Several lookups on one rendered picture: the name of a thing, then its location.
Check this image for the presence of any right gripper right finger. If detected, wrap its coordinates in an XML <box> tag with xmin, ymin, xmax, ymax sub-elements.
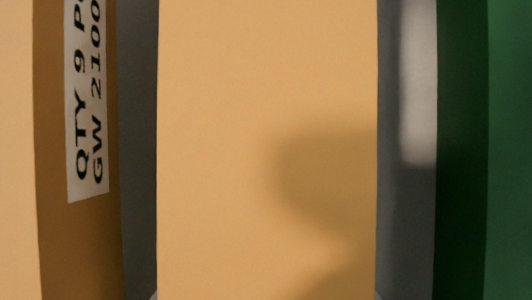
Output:
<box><xmin>374</xmin><ymin>290</ymin><xmax>382</xmax><ymax>300</ymax></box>

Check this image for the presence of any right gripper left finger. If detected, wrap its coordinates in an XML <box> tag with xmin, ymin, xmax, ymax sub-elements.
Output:
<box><xmin>149</xmin><ymin>290</ymin><xmax>158</xmax><ymax>300</ymax></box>

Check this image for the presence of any dark green flat box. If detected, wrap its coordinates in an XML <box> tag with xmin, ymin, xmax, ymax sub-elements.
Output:
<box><xmin>433</xmin><ymin>0</ymin><xmax>532</xmax><ymax>300</ymax></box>

